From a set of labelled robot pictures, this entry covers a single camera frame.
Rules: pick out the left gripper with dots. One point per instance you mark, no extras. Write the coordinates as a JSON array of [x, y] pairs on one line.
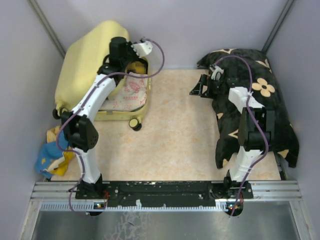
[[128, 46]]

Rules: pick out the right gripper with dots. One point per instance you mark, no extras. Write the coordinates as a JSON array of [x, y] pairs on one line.
[[206, 81]]

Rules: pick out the pale yellow suitcase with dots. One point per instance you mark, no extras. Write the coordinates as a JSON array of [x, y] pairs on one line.
[[79, 70]]

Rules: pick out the pink printed cream cloth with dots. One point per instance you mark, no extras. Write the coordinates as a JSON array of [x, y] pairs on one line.
[[128, 96]]

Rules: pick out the yellow plaid shirt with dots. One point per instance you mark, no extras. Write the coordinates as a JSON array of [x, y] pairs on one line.
[[137, 67]]

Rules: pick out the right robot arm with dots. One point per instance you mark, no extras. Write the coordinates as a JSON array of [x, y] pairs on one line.
[[245, 125]]

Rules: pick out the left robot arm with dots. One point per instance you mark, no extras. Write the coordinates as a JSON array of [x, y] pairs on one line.
[[78, 124]]

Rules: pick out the black floral blanket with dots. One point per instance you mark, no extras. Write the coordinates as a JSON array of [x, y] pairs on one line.
[[266, 91]]

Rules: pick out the blue patterned cloth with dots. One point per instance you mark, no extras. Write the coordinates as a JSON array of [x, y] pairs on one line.
[[52, 161]]

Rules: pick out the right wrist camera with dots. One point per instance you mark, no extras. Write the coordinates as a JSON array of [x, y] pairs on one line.
[[216, 72]]

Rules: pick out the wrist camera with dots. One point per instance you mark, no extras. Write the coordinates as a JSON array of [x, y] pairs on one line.
[[142, 48], [216, 72]]

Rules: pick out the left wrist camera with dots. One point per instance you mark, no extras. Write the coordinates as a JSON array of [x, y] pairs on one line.
[[142, 48]]

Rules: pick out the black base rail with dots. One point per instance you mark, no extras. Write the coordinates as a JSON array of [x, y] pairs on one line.
[[163, 193]]

